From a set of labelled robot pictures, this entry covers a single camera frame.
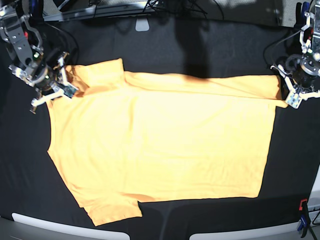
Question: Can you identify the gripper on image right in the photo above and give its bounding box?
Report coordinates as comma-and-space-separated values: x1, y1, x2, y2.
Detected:
270, 53, 320, 101

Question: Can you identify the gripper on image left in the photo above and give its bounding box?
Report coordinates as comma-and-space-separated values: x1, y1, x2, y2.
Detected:
8, 49, 71, 114

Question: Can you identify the orange t-shirt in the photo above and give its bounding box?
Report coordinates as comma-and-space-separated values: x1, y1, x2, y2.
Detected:
47, 59, 287, 226

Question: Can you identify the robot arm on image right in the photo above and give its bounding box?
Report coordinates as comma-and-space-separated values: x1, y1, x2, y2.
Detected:
270, 0, 320, 109

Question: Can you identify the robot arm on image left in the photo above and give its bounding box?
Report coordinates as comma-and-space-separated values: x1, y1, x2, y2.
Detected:
0, 0, 78, 113

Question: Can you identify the blue clamp far right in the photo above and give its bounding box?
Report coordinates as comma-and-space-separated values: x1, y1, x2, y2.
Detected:
294, 1, 310, 29

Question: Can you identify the black table cloth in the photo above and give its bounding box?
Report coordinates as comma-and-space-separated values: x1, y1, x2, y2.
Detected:
0, 17, 320, 240

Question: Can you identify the red clamp near right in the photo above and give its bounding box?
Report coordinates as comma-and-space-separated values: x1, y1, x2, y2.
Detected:
297, 198, 311, 238

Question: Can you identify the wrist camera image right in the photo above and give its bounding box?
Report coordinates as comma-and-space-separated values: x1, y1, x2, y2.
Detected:
285, 91, 303, 109

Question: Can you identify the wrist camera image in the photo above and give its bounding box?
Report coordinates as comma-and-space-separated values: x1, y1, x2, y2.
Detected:
285, 91, 303, 109
60, 84, 78, 99

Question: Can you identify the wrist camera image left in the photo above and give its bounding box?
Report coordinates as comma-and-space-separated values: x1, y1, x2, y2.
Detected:
60, 84, 78, 99

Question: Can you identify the black cable bundle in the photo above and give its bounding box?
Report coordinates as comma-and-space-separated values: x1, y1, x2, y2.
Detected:
87, 0, 226, 18

